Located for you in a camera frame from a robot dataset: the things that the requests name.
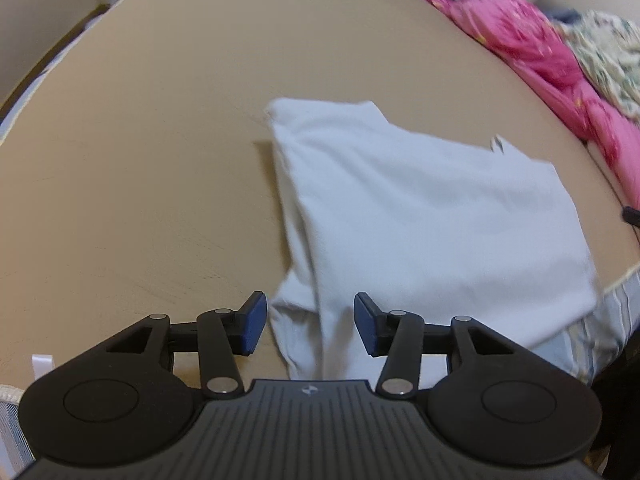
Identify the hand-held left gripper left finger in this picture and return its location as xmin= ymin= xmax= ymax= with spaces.
xmin=105 ymin=290 xmax=268 ymax=401

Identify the pink floral blanket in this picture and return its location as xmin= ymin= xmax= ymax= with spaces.
xmin=410 ymin=0 xmax=640 ymax=197

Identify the green floral patterned cloth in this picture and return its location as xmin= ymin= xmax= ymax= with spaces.
xmin=552 ymin=10 xmax=640 ymax=121

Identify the white t-shirt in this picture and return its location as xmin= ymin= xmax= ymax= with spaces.
xmin=264 ymin=97 xmax=599 ymax=382

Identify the beige quilted mattress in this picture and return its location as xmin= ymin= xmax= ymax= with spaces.
xmin=0 ymin=0 xmax=640 ymax=396

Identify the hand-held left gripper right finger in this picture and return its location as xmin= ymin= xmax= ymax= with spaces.
xmin=353 ymin=291 xmax=516 ymax=401

